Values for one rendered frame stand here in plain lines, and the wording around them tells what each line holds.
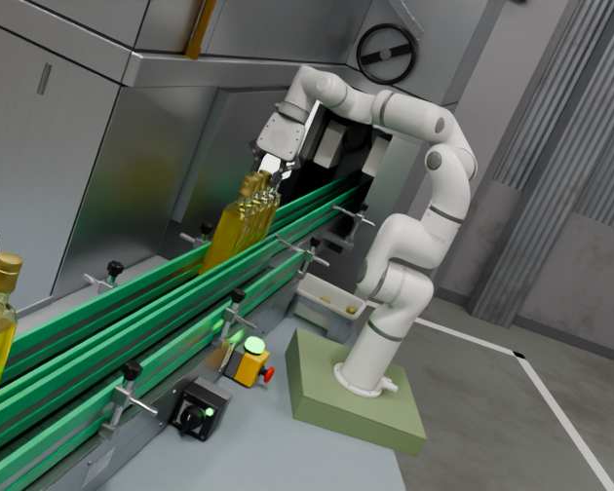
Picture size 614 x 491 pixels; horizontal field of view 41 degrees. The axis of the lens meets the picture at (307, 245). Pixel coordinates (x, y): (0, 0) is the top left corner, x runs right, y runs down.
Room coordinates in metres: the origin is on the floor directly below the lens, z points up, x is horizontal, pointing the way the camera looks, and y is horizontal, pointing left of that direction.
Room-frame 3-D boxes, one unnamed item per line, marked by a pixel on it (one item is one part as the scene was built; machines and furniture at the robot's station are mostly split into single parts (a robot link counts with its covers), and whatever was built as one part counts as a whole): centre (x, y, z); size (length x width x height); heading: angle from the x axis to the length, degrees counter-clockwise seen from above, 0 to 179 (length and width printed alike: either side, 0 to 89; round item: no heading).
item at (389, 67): (3.00, 0.01, 1.49); 0.21 x 0.05 x 0.21; 80
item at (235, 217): (1.89, 0.18, 0.99); 0.06 x 0.06 x 0.21; 79
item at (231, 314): (1.57, 0.07, 0.94); 0.07 x 0.04 x 0.13; 80
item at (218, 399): (1.46, 0.06, 0.79); 0.08 x 0.08 x 0.08; 80
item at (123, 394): (1.12, 0.15, 0.94); 0.07 x 0.04 x 0.13; 80
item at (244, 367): (1.74, 0.02, 0.79); 0.07 x 0.07 x 0.07; 80
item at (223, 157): (2.36, 0.24, 1.15); 0.90 x 0.03 x 0.34; 170
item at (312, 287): (2.27, -0.11, 0.80); 0.22 x 0.17 x 0.09; 80
